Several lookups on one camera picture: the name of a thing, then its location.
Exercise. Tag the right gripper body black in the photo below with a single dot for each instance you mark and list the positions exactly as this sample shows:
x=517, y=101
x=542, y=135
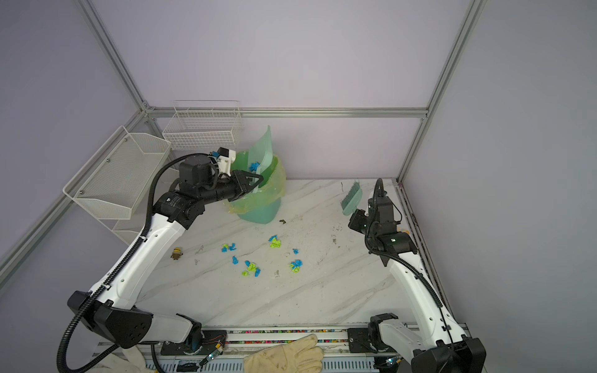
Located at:
x=359, y=221

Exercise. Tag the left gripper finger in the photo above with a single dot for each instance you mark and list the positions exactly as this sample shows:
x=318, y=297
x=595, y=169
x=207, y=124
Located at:
x=247, y=177
x=244, y=187

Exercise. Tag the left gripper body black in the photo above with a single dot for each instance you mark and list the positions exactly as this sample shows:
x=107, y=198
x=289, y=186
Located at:
x=219, y=189

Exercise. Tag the green plastic dustpan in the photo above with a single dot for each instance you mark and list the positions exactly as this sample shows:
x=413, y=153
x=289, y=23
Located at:
x=262, y=152

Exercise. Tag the green hand brush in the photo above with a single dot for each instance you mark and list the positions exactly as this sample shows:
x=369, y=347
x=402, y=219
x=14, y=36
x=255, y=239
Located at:
x=352, y=199

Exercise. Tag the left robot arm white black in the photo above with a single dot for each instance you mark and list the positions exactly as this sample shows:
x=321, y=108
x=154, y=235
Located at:
x=109, y=307

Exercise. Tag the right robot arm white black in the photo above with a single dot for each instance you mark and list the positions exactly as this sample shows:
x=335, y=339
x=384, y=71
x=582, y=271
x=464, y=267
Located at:
x=440, y=344

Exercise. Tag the green trash bin with bag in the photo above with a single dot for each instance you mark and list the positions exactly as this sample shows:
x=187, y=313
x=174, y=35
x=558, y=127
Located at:
x=262, y=206

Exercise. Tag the green blue scrap centre top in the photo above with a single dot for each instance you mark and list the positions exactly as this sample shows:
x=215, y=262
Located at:
x=274, y=242

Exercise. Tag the blue scrap far left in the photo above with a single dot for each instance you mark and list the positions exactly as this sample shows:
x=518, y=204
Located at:
x=226, y=248

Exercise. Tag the small yellow toy figure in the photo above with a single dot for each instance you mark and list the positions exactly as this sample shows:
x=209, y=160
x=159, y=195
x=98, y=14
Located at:
x=176, y=254

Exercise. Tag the lower white mesh shelf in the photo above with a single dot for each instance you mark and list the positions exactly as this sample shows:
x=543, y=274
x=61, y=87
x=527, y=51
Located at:
x=127, y=230

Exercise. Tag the white mesh shelf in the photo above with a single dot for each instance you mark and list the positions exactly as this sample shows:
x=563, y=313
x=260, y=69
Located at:
x=112, y=183
x=127, y=230

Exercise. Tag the upper white mesh shelf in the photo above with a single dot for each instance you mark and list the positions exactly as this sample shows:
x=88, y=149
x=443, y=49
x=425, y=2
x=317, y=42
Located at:
x=112, y=183

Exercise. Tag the blue green scrap centre bottom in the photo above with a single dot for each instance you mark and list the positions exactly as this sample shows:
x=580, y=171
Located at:
x=295, y=266

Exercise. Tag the beige work glove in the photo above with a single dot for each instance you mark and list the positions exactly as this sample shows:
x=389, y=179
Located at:
x=302, y=355

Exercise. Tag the white work glove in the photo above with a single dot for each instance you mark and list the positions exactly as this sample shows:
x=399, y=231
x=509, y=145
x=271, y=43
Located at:
x=132, y=362

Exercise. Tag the white wire basket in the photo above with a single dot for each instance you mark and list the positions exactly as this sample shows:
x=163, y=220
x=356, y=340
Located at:
x=204, y=124

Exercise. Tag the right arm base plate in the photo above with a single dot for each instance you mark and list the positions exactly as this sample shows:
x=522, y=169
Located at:
x=359, y=342

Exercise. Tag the aluminium rail front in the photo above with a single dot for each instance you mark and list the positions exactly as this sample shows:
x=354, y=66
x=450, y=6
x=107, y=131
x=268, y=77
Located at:
x=333, y=339

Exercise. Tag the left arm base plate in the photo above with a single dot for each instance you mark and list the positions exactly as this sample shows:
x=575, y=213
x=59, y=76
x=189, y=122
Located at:
x=209, y=339

